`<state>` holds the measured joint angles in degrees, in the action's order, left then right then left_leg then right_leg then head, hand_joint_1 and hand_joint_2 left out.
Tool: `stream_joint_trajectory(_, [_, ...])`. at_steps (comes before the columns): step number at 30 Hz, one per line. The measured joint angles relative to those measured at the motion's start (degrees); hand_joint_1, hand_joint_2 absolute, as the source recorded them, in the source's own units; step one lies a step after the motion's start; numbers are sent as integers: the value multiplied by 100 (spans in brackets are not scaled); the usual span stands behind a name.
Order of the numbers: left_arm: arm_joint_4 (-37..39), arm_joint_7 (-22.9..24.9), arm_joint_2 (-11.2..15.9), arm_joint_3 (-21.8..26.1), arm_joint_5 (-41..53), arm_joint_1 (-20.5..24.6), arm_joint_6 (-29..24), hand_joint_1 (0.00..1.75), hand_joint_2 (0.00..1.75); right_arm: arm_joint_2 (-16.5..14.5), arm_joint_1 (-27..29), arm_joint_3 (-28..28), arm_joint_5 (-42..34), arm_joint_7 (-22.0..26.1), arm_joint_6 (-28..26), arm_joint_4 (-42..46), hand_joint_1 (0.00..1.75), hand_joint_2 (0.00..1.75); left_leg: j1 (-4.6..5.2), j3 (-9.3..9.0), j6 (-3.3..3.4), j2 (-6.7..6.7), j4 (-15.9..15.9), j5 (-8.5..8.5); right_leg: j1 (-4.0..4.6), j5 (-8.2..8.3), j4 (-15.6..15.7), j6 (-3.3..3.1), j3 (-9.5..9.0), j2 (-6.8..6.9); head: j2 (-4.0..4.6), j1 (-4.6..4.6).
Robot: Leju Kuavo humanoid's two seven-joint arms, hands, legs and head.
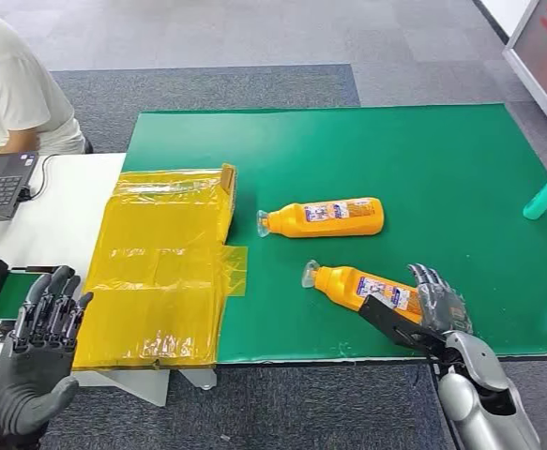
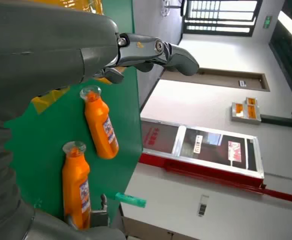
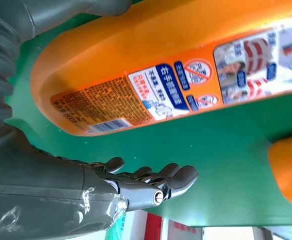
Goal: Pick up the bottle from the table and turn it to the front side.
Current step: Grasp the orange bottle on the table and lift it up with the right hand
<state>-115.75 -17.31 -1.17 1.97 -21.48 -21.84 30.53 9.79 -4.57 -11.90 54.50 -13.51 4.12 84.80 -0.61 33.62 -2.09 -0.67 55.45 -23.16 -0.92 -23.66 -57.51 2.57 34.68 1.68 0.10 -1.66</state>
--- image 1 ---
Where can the white and red display stand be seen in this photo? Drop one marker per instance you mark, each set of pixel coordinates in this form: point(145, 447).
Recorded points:
point(542, 49)

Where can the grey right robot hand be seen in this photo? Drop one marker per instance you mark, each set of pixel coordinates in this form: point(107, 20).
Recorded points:
point(442, 310)

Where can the person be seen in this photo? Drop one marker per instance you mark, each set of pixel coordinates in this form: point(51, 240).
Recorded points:
point(10, 93)

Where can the green table mat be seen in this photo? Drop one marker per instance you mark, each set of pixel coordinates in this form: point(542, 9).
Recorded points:
point(394, 161)

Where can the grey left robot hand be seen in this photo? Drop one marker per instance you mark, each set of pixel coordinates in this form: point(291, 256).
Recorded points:
point(34, 385)

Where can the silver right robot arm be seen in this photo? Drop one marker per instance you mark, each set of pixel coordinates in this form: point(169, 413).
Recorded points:
point(479, 372)

